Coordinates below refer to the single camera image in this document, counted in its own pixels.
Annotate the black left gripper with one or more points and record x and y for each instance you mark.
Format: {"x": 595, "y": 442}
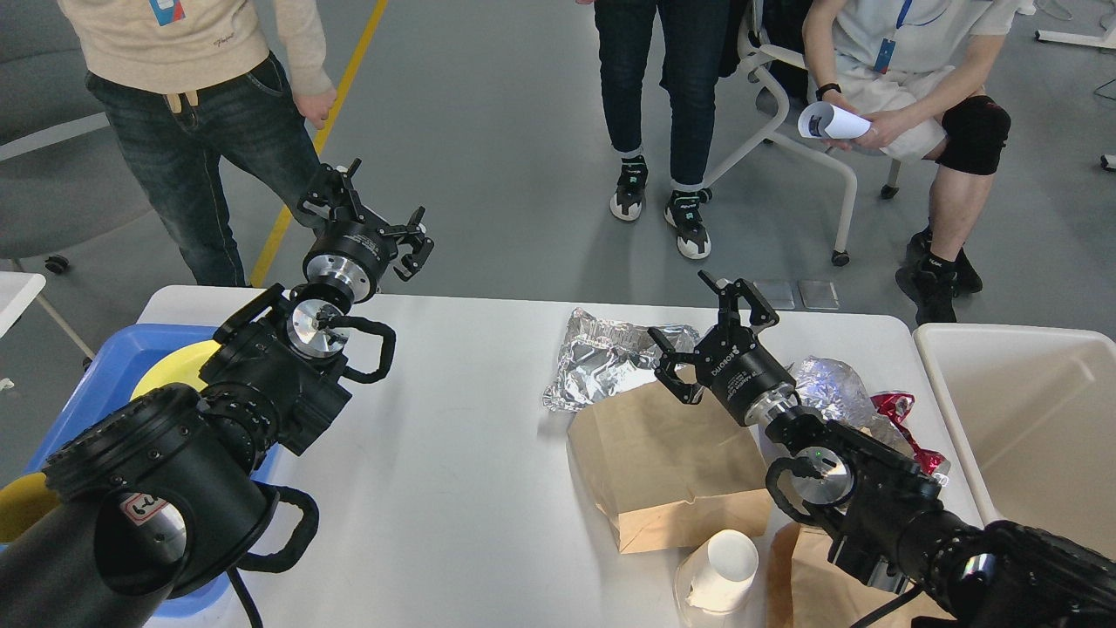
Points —
{"x": 352, "y": 256}

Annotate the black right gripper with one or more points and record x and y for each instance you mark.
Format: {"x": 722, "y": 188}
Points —
{"x": 741, "y": 371}

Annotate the yellow plastic plate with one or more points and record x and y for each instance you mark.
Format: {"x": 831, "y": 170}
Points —
{"x": 180, "y": 366}

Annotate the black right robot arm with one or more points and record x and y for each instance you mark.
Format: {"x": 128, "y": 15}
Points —
{"x": 888, "y": 526}

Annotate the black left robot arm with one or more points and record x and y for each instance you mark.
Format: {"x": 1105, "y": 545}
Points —
{"x": 159, "y": 497}

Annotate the crumpled foil ball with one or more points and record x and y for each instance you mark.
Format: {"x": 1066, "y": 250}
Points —
{"x": 834, "y": 388}

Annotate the crumpled aluminium foil sheet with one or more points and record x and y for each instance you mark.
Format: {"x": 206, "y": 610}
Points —
{"x": 599, "y": 358}

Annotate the brown paper bag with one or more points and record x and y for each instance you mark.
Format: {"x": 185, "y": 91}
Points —
{"x": 668, "y": 475}
{"x": 804, "y": 590}

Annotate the person in beige sweater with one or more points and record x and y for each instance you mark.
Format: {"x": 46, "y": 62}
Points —
{"x": 188, "y": 84}

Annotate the white paper cup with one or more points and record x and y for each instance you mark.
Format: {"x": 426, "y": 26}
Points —
{"x": 713, "y": 584}

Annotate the white paper sheets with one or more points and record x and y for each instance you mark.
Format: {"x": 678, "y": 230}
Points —
{"x": 824, "y": 121}

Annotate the white grey office chair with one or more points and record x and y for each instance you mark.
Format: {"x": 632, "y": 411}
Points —
{"x": 757, "y": 53}

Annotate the beige plastic bin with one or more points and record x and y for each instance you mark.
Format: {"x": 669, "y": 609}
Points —
{"x": 1031, "y": 411}

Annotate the blue plastic tray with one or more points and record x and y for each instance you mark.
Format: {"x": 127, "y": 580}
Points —
{"x": 107, "y": 386}

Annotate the seated person in white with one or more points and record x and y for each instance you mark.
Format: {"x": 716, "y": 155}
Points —
{"x": 917, "y": 71}

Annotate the white side table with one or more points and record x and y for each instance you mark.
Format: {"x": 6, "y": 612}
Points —
{"x": 18, "y": 291}

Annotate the teal yellow mug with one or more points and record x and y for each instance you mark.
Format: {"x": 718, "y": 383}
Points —
{"x": 24, "y": 502}

